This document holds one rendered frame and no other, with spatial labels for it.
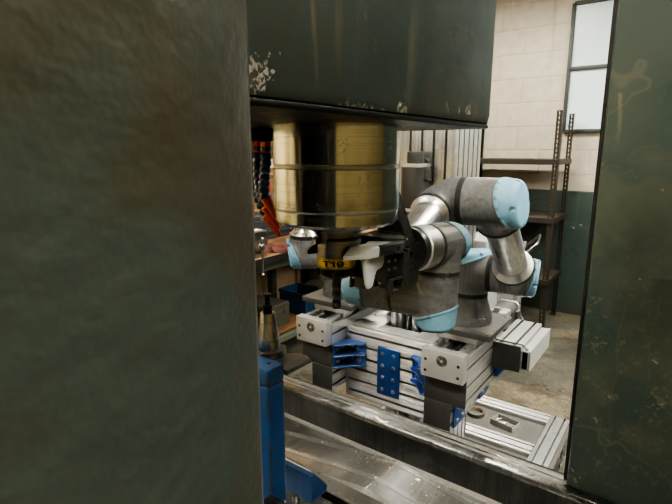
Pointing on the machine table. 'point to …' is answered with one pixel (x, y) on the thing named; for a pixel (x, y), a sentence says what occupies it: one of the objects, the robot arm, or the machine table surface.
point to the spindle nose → (336, 175)
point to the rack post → (273, 440)
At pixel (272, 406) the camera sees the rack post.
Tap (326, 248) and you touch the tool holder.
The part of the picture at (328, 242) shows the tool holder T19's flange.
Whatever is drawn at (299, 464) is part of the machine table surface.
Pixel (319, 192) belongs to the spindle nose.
